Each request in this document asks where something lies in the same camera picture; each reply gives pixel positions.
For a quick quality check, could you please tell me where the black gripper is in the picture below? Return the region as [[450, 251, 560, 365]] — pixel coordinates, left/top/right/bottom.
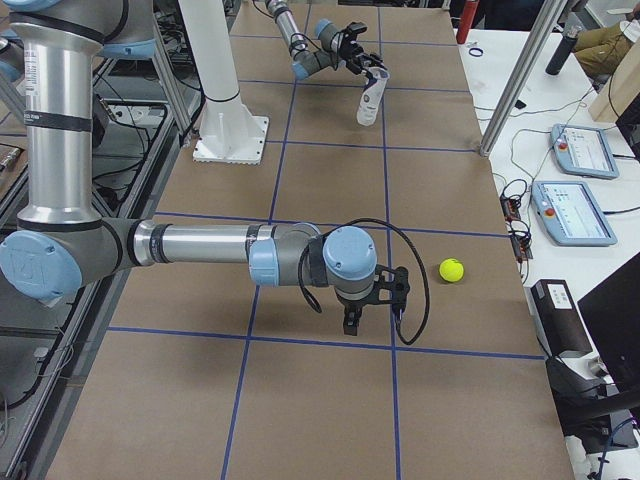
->
[[338, 22, 386, 79], [336, 294, 374, 336]]

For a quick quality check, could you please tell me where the clear tennis ball can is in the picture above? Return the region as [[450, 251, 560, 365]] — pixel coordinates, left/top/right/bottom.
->
[[356, 67, 390, 126]]

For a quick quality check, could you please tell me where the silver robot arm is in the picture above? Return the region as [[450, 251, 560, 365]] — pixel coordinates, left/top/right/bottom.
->
[[265, 1, 389, 83], [1, 1, 389, 335]]

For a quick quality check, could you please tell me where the red bottle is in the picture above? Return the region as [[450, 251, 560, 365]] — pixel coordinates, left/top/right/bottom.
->
[[456, 0, 479, 45]]

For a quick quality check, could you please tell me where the small electronics board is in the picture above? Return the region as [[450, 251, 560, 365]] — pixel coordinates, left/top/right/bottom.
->
[[499, 194, 533, 263]]

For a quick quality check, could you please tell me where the black bottle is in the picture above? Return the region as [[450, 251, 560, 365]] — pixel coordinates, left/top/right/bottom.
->
[[545, 25, 581, 76]]

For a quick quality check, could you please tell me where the black box with label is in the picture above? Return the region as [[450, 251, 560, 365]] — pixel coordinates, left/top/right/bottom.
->
[[530, 279, 593, 358]]

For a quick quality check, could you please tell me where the seated person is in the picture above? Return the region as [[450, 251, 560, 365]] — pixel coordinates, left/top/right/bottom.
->
[[572, 19, 639, 79]]

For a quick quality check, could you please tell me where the far blue teach pendant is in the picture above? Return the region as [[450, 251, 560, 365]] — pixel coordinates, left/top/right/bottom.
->
[[550, 124, 619, 180]]

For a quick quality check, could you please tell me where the blue teach pendant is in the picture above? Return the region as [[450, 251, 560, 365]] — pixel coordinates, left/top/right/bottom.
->
[[550, 124, 619, 180], [531, 181, 617, 247]]

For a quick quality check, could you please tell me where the near blue teach pendant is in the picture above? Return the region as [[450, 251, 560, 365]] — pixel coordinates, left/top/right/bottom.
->
[[531, 181, 617, 247]]

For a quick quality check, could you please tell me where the black monitor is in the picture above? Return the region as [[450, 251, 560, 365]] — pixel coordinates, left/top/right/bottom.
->
[[578, 254, 639, 390]]

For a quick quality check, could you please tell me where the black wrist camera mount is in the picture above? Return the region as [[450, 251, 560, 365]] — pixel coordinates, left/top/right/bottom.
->
[[372, 265, 411, 321]]

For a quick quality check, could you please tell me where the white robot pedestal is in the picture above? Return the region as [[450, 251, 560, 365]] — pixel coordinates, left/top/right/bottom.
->
[[179, 0, 269, 165]]

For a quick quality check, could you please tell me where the aluminium frame post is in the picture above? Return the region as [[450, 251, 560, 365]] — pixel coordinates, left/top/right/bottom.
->
[[479, 0, 566, 157]]

